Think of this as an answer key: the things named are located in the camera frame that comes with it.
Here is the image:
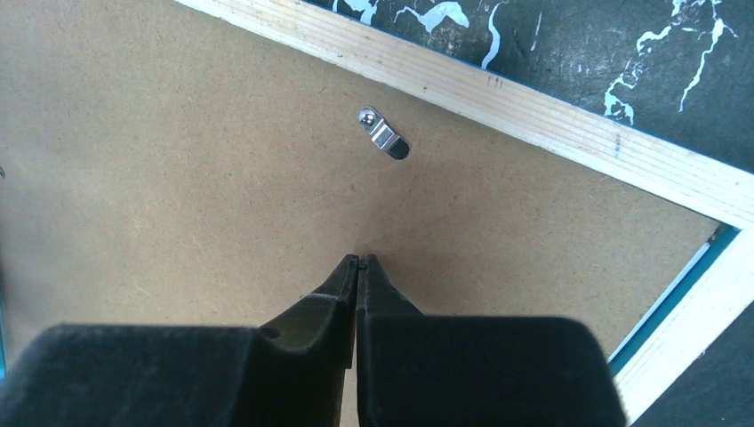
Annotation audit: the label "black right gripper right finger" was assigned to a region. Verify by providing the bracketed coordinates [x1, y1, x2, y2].
[356, 255, 627, 426]

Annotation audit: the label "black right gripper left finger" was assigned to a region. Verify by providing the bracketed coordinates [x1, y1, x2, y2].
[1, 254, 359, 426]

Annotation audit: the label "brown cardboard backing board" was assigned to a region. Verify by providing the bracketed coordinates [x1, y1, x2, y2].
[1, 1, 717, 363]

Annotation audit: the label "blue wooden picture frame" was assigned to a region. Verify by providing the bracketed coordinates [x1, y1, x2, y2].
[189, 1, 753, 423]

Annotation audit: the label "hot air balloon photo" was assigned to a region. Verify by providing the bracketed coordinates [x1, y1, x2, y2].
[607, 242, 711, 364]

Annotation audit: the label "silver metal turn clip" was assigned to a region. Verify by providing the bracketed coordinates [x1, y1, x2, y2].
[357, 106, 411, 160]

